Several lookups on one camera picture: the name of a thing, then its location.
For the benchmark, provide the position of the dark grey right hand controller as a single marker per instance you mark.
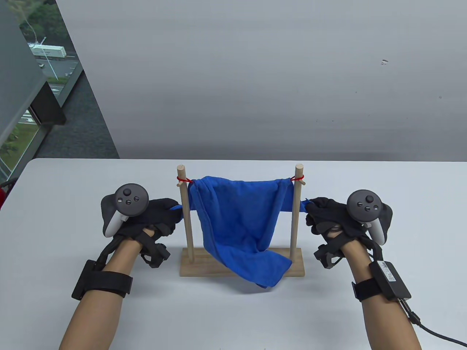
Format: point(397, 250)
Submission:
point(366, 209)

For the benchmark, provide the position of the person's left hand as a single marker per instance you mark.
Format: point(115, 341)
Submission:
point(160, 215)

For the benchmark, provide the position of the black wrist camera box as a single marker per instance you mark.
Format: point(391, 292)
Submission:
point(386, 282)
point(102, 282)

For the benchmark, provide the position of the person's right forearm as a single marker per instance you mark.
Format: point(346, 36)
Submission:
point(383, 310)

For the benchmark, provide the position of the blue towel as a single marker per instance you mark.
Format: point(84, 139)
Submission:
point(237, 218)

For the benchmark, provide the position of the person's right hand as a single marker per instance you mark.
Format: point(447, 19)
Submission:
point(328, 215)

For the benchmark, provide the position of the wooden rack with two posts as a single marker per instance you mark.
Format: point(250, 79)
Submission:
point(297, 218)

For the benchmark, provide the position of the red and black chair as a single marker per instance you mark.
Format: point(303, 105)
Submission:
point(2, 198)

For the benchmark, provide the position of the black panel base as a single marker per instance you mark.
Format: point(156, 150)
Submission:
point(47, 109)

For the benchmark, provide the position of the dark grey left hand controller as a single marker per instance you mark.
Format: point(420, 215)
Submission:
point(124, 204)

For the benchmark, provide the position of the person's left forearm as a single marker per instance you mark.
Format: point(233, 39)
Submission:
point(98, 302)

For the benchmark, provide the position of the glass window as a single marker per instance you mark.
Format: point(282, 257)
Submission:
point(58, 65)

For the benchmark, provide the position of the grey frosted panel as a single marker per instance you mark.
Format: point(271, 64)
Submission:
point(14, 73)

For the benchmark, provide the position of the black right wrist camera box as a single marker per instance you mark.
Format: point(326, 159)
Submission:
point(386, 282)

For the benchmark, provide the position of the dark grey hand controller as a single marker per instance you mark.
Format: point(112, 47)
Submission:
point(124, 204)
point(366, 209)

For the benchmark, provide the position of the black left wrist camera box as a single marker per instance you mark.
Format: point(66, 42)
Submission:
point(102, 282)

